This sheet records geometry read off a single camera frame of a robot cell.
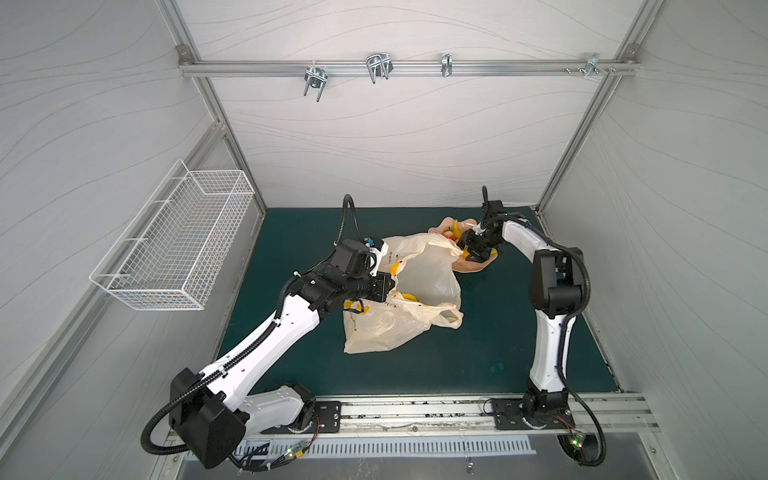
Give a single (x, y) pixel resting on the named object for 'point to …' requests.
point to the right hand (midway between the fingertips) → (463, 245)
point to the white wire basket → (175, 249)
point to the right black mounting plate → (508, 415)
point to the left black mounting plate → (327, 419)
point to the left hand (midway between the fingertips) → (398, 279)
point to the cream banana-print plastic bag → (427, 293)
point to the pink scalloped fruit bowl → (461, 264)
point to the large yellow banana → (409, 297)
